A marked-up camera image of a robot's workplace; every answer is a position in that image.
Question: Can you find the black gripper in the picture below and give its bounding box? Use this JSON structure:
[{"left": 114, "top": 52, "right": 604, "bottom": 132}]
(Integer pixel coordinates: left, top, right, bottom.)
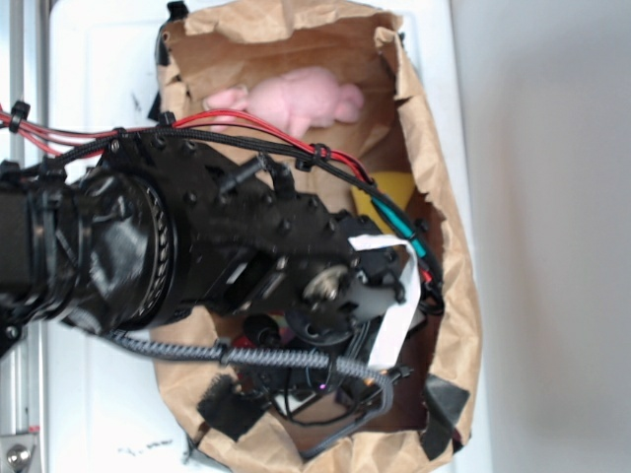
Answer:
[{"left": 231, "top": 209, "right": 445, "bottom": 410}]

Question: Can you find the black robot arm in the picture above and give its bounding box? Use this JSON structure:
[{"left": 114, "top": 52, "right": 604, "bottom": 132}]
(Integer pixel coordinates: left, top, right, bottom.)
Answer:
[{"left": 1, "top": 129, "right": 445, "bottom": 418}]

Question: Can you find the yellow sponge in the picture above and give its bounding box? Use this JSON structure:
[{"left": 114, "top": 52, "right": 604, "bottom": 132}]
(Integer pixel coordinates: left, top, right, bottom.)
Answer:
[{"left": 351, "top": 171, "right": 416, "bottom": 219}]

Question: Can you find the pink plush bunny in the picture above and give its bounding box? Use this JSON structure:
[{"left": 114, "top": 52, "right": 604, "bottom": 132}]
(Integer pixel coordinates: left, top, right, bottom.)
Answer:
[{"left": 202, "top": 66, "right": 365, "bottom": 138}]

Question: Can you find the brown paper bag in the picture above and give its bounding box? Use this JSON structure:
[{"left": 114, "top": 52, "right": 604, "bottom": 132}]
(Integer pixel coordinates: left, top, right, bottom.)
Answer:
[{"left": 155, "top": 1, "right": 482, "bottom": 472}]

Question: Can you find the white ribbon cable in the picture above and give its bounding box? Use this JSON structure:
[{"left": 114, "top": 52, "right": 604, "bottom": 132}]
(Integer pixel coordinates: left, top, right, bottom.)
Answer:
[{"left": 347, "top": 234, "right": 421, "bottom": 370}]

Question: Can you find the grey braided cable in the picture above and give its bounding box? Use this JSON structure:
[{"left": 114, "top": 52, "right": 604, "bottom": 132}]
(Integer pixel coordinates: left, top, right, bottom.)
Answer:
[{"left": 105, "top": 329, "right": 413, "bottom": 462}]

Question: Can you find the aluminium frame rail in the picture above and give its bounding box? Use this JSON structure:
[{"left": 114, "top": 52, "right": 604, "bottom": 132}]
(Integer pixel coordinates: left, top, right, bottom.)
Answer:
[{"left": 1, "top": 1, "right": 53, "bottom": 472}]

